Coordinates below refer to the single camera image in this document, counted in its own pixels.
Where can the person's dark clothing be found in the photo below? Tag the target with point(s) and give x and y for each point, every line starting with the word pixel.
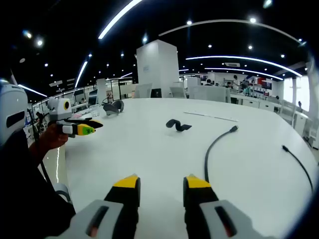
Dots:
pixel 22 199

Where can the clear glass cup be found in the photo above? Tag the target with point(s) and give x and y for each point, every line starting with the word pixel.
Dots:
pixel 95 112

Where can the grey headset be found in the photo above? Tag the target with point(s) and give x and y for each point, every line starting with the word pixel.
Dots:
pixel 114 107

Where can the white partition panel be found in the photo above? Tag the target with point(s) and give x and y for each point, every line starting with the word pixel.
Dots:
pixel 211 94

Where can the black monitor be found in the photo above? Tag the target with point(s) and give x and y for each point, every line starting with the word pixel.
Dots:
pixel 156 93

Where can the white office chair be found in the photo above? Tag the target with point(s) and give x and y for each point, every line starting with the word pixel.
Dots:
pixel 178 92
pixel 142 90

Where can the straight ceiling light strip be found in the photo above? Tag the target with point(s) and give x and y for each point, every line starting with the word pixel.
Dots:
pixel 117 18

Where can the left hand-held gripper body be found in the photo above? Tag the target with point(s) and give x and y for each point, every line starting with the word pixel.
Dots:
pixel 58 109

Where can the person's left hand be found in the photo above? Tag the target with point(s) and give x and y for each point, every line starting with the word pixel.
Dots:
pixel 52 139

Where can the white chest-worn device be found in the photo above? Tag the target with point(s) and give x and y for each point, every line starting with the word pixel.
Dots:
pixel 12 112

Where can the curved ceiling light strip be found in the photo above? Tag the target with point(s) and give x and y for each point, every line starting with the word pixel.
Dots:
pixel 246 59

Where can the white desk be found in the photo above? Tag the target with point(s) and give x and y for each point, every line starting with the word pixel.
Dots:
pixel 149 154

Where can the short ceiling light strip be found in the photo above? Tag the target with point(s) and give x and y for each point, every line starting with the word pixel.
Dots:
pixel 81 74

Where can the grey office chair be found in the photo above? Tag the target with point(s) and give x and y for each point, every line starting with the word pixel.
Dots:
pixel 64 193

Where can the white square pillar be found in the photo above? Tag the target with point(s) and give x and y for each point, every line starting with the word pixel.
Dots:
pixel 157 67

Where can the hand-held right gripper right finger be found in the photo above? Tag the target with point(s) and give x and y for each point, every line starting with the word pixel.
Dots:
pixel 199 199

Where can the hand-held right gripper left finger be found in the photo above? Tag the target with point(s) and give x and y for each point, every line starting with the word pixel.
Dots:
pixel 117 214

